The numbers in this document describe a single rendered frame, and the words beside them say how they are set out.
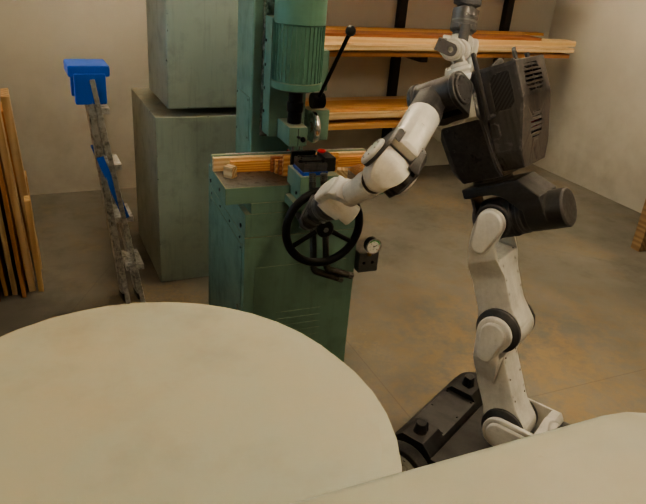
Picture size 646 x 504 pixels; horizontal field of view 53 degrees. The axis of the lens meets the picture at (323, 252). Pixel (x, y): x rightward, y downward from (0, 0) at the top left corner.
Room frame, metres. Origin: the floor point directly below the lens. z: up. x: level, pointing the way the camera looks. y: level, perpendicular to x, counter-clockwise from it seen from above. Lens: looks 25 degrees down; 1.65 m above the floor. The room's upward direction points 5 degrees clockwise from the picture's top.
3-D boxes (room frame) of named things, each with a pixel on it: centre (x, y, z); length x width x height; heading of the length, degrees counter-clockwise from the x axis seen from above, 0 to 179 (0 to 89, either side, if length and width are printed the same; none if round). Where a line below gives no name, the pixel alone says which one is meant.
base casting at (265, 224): (2.39, 0.19, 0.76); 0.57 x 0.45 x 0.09; 24
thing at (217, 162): (2.30, 0.14, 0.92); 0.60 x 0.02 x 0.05; 114
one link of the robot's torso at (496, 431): (1.68, -0.70, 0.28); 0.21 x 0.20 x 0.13; 54
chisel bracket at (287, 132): (2.30, 0.15, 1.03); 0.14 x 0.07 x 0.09; 24
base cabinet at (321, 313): (2.39, 0.19, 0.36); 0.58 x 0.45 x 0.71; 24
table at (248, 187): (2.19, 0.09, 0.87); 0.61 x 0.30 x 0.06; 114
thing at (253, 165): (2.31, 0.07, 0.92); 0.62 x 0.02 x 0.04; 114
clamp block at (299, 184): (2.11, 0.06, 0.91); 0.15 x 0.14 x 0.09; 114
